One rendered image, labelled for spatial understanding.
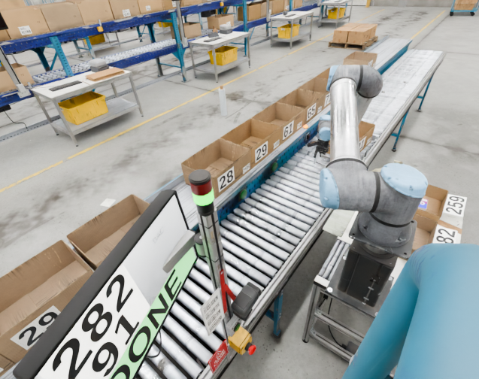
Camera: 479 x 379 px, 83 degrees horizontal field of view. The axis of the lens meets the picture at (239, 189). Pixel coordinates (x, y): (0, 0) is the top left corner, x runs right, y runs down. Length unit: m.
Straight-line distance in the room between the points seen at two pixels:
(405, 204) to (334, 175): 0.24
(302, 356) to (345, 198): 1.38
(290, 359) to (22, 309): 1.55
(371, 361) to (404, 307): 0.08
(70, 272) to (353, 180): 1.39
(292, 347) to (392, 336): 1.95
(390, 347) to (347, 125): 1.02
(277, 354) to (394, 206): 1.41
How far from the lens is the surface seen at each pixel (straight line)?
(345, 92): 1.33
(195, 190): 0.62
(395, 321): 0.21
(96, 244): 1.71
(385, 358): 0.26
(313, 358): 2.16
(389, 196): 1.04
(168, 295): 0.87
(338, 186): 1.00
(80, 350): 0.66
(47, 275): 1.68
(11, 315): 1.67
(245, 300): 1.06
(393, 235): 1.16
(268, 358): 2.13
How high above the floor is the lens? 2.02
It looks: 40 degrees down
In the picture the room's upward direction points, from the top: 5 degrees counter-clockwise
